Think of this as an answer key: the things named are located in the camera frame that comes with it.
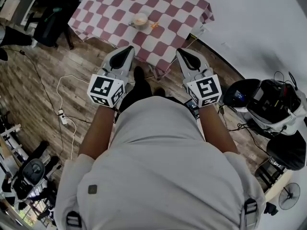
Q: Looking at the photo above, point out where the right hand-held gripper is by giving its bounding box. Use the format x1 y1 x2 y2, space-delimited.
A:
177 48 223 109

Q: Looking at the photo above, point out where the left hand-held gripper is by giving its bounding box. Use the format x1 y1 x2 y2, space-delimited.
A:
86 46 135 108

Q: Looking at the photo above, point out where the white cup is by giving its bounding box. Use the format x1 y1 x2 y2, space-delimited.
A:
131 12 150 30

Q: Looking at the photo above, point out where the small orange object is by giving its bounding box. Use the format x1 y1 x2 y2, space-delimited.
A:
134 19 161 30

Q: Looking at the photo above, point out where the person's left forearm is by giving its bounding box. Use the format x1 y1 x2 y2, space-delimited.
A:
78 104 116 161

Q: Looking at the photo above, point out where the person's right forearm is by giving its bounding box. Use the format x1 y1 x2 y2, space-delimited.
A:
197 105 239 154

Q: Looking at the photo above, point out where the person's left leg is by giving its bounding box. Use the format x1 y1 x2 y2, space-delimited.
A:
118 66 153 113

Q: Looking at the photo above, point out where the black wrist-mounted screen device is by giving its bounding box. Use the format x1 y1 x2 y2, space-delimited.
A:
186 99 201 120

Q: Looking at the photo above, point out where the pink checkered tablecloth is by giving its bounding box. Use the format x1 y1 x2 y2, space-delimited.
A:
68 0 215 80

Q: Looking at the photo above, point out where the black office chair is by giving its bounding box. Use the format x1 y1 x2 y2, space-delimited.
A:
24 6 75 50

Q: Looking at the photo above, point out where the white power strip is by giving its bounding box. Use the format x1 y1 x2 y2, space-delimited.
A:
58 109 68 126

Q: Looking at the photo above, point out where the person's grey shirt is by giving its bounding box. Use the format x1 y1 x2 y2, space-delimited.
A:
54 96 267 230

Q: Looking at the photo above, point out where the white desk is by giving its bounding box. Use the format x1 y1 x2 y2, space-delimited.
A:
0 0 36 26

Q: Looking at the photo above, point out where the black stool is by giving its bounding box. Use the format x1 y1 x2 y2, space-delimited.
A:
254 161 286 192

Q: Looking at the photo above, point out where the standing fan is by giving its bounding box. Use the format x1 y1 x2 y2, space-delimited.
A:
278 183 301 211

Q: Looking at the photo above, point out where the long white cable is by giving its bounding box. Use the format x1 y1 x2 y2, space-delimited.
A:
56 74 90 112

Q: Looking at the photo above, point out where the long black cable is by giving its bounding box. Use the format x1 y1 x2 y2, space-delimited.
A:
1 46 66 163

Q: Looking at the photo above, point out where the short white cable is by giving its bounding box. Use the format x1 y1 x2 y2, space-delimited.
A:
64 118 78 161

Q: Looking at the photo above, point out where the grey strap buckle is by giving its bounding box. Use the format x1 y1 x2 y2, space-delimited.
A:
66 211 83 228
244 198 258 221

